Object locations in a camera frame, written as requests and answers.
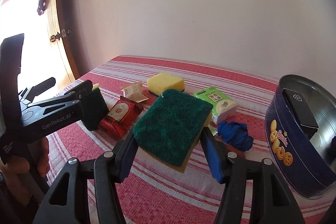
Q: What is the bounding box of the green tissue pack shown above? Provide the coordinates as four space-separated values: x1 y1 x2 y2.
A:
193 86 238 125

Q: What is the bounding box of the black box with badge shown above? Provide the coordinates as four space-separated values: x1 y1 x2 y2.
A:
282 88 318 139

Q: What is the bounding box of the wooden door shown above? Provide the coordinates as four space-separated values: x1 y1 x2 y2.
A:
0 0 81 88

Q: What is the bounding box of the brass door handle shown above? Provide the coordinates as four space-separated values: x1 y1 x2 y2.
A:
50 32 63 43

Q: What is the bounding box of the blue round cookie tin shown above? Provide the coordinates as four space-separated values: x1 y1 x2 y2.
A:
265 75 335 198

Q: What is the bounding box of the large yellow green sponge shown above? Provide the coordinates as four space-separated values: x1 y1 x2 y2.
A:
132 89 213 173

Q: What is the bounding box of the person's left hand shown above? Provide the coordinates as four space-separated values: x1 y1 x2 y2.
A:
1 137 50 205

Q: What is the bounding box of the beige snack packet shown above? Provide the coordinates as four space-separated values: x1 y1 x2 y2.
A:
121 82 148 103

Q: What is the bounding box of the yellow green scouring sponge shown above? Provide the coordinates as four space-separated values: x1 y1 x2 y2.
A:
81 88 109 131

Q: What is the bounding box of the blue knotted cloth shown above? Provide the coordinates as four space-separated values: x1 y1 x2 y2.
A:
217 121 254 152

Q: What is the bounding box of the red white snack packet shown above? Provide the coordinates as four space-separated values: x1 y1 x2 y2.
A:
98 96 143 140

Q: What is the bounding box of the dark red snack packet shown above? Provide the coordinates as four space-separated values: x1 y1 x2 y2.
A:
224 143 245 159

